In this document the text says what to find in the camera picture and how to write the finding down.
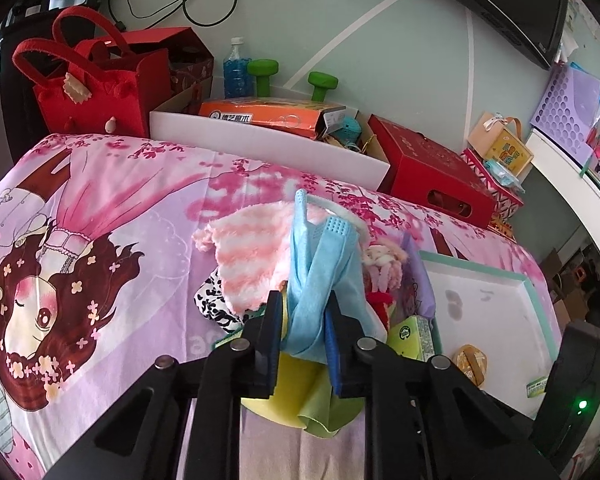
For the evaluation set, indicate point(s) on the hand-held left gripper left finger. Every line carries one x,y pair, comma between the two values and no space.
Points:
276,330

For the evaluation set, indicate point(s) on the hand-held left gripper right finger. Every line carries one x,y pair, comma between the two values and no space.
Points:
337,350

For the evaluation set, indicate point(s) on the light blue cloth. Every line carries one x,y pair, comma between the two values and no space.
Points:
307,285

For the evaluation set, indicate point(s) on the yellow-green cloth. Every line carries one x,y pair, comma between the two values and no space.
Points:
292,390

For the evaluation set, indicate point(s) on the green cloth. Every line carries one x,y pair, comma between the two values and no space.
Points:
327,417

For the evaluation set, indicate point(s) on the green tissue packet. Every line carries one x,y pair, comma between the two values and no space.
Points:
412,337

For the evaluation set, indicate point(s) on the pink striped fluffy towel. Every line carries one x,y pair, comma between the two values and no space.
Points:
250,255

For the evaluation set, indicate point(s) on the purple printed card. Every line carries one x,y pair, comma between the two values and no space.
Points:
415,290

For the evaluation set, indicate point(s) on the white tray with teal rim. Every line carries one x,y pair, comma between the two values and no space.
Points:
490,310

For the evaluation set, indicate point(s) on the small green packet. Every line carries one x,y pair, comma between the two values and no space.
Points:
536,389

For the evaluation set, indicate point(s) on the red plush toy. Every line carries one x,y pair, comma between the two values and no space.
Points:
380,307

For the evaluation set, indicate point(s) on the black and white cloth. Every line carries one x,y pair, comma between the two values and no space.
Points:
215,305

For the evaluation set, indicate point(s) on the brown cardboard boxes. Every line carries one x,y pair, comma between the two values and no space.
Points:
565,290

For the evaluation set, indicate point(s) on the pink plush doll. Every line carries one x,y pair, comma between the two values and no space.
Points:
382,262

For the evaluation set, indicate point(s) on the orange snack packet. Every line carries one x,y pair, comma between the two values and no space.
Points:
471,364

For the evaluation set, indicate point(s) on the white shelf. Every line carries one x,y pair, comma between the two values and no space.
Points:
575,195

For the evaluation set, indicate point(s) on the white cardboard box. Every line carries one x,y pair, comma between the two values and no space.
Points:
260,142

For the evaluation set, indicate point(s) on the pink printed bed sheet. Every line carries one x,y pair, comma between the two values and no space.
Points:
130,200

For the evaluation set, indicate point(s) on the red gift box with cutout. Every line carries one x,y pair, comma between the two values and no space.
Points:
425,170

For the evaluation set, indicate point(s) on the teal toy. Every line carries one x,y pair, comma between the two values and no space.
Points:
351,129

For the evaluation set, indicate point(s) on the orange carton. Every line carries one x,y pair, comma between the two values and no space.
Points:
260,115

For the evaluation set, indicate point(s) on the blue tissue packet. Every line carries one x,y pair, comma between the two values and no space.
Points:
502,172

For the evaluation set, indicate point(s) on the green dumbbell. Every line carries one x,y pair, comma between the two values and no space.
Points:
322,87
262,75

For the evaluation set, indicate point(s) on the blue plastic bottle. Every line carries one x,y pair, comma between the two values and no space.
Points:
237,75

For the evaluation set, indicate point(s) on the purple perforated basket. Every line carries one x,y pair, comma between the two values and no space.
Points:
562,110

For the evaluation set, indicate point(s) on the red felt bag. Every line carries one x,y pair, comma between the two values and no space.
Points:
105,95

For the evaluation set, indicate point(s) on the open red gift box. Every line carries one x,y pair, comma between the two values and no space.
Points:
180,45

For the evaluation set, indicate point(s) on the black television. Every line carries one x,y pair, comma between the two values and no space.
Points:
505,5

